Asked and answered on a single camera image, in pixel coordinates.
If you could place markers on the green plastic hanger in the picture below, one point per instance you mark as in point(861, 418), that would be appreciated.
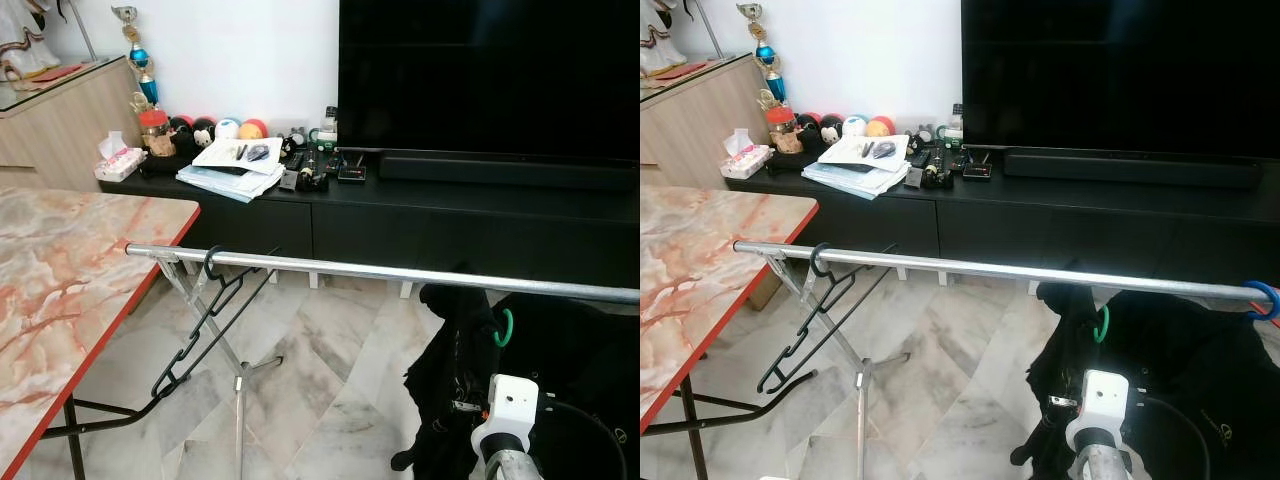
point(1106, 325)
point(511, 328)

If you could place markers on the clear jar with red lid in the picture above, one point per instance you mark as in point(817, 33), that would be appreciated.
point(155, 130)
point(782, 128)

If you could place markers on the white porcelain figurine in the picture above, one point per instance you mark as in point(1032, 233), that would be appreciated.
point(655, 45)
point(25, 50)

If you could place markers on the long black TV cabinet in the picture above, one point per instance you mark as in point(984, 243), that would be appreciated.
point(400, 225)

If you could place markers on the thin grey rod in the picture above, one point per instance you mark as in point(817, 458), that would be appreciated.
point(82, 30)
point(712, 28)

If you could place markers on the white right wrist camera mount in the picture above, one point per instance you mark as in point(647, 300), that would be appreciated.
point(510, 405)
point(1100, 400)

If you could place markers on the pink white tissue box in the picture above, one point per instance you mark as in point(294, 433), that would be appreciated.
point(745, 160)
point(120, 163)

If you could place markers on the black mouse plush toy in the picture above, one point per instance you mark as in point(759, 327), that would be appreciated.
point(204, 133)
point(832, 130)

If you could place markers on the black computer mouse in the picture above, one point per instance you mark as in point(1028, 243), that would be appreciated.
point(259, 153)
point(885, 150)

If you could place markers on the white and blue plush ball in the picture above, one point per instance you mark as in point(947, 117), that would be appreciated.
point(855, 125)
point(228, 128)

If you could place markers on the stack of white papers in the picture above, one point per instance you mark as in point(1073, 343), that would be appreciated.
point(225, 175)
point(850, 172)

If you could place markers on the black soundbar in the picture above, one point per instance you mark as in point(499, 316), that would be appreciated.
point(500, 170)
point(1130, 168)

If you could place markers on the black plastic hanger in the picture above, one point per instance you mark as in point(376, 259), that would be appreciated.
point(172, 383)
point(775, 380)

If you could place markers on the red and black plush ball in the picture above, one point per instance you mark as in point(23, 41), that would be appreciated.
point(808, 122)
point(182, 125)

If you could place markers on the orange plush ball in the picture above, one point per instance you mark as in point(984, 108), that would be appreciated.
point(880, 127)
point(254, 129)

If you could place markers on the blue plastic hanger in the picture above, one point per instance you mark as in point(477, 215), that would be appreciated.
point(1250, 298)

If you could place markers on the small black box red display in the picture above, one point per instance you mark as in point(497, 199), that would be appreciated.
point(352, 172)
point(977, 170)

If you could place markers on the gold and blue trophy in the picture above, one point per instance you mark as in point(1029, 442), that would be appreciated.
point(768, 55)
point(143, 58)

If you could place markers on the metal clothes rack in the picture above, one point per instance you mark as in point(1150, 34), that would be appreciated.
point(400, 274)
point(1000, 270)

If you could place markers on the flat red book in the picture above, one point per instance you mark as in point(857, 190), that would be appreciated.
point(62, 73)
point(690, 70)

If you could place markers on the large black television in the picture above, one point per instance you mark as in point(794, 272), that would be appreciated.
point(480, 80)
point(1110, 80)

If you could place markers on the clear bottle with green label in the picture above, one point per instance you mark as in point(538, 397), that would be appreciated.
point(954, 127)
point(328, 130)

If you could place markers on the black garment with white logo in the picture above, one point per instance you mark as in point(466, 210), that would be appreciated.
point(440, 350)
point(1050, 350)

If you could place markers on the brown cardboard box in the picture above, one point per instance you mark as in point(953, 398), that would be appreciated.
point(765, 290)

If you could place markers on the light wooden sideboard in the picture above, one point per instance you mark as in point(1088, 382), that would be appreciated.
point(690, 130)
point(60, 130)

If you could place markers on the black shirt with gold logo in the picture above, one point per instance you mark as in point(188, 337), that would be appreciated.
point(1180, 380)
point(580, 380)

